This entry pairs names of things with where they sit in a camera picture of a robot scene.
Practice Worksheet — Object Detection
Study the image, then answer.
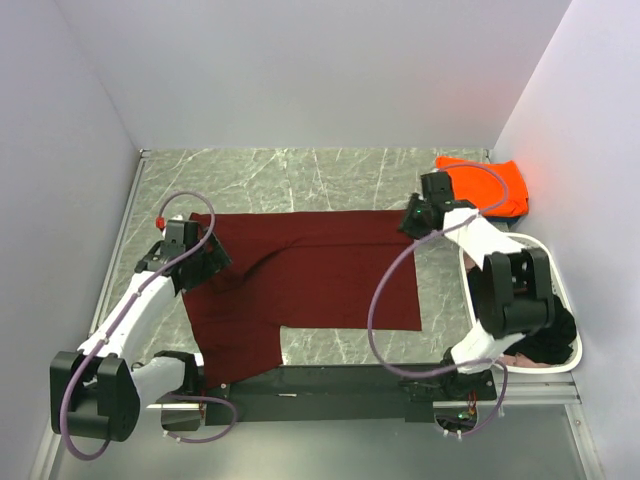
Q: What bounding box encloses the dark red t-shirt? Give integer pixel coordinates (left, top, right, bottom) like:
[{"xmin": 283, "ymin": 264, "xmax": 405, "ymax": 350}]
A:
[{"xmin": 183, "ymin": 210, "xmax": 411, "ymax": 388}]

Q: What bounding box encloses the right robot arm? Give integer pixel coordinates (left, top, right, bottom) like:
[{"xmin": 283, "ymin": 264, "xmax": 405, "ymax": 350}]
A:
[{"xmin": 399, "ymin": 193, "xmax": 555, "ymax": 399}]

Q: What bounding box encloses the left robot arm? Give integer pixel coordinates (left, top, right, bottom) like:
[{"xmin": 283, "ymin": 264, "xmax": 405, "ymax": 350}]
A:
[{"xmin": 49, "ymin": 222, "xmax": 231, "ymax": 442}]

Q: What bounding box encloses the folded orange t-shirt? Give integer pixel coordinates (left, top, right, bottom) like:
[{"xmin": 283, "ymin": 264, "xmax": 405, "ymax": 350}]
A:
[{"xmin": 436, "ymin": 156, "xmax": 529, "ymax": 218}]

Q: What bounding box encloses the white plastic laundry basket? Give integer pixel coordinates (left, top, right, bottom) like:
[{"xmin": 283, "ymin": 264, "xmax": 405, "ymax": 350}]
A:
[{"xmin": 458, "ymin": 232, "xmax": 583, "ymax": 375}]

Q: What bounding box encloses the pink garment in basket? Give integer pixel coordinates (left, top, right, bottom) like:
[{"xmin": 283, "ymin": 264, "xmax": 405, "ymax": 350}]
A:
[{"xmin": 463, "ymin": 253, "xmax": 551, "ymax": 369}]

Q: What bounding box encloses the black garment in basket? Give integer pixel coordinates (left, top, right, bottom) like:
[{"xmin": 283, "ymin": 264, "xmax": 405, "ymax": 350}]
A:
[{"xmin": 510, "ymin": 295, "xmax": 577, "ymax": 365}]

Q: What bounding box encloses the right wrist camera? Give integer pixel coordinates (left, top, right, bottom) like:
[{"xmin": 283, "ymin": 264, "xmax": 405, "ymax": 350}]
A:
[{"xmin": 420, "ymin": 171, "xmax": 455, "ymax": 204}]

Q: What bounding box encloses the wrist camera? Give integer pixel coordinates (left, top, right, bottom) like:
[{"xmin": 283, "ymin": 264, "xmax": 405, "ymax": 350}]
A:
[
  {"xmin": 163, "ymin": 220, "xmax": 200, "ymax": 255},
  {"xmin": 420, "ymin": 171, "xmax": 455, "ymax": 204}
]

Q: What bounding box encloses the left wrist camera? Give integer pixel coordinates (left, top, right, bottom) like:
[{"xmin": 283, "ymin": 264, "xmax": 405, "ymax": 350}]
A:
[{"xmin": 163, "ymin": 220, "xmax": 200, "ymax": 255}]

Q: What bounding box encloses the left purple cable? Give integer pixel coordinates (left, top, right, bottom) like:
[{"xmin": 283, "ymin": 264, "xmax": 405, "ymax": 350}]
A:
[{"xmin": 58, "ymin": 191, "xmax": 237, "ymax": 459}]

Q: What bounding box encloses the purple cable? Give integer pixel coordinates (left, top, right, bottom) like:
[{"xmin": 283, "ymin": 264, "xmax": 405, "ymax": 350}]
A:
[
  {"xmin": 58, "ymin": 191, "xmax": 237, "ymax": 459},
  {"xmin": 367, "ymin": 162, "xmax": 510, "ymax": 437}
]

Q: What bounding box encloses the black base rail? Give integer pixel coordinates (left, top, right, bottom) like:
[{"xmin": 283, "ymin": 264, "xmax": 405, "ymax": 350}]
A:
[{"xmin": 206, "ymin": 365, "xmax": 498, "ymax": 423}]

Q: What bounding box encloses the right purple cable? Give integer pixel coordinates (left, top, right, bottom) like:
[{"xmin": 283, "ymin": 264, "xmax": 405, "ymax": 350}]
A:
[{"xmin": 367, "ymin": 162, "xmax": 510, "ymax": 437}]

